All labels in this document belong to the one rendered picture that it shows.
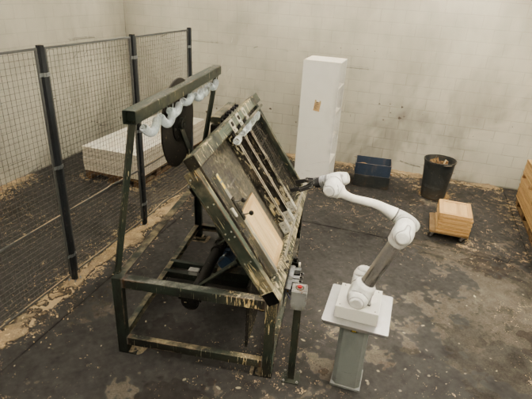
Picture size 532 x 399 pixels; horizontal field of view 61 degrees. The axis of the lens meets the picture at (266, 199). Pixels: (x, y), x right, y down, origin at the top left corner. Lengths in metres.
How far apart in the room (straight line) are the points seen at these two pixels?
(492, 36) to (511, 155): 2.04
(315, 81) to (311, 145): 1.03
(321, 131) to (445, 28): 2.66
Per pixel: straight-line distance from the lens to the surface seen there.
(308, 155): 7.55
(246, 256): 3.39
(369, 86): 8.55
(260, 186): 4.14
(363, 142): 8.79
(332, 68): 7.17
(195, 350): 4.09
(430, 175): 7.74
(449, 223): 6.53
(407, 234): 3.02
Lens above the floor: 2.99
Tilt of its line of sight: 25 degrees down
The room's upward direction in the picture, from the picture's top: 3 degrees clockwise
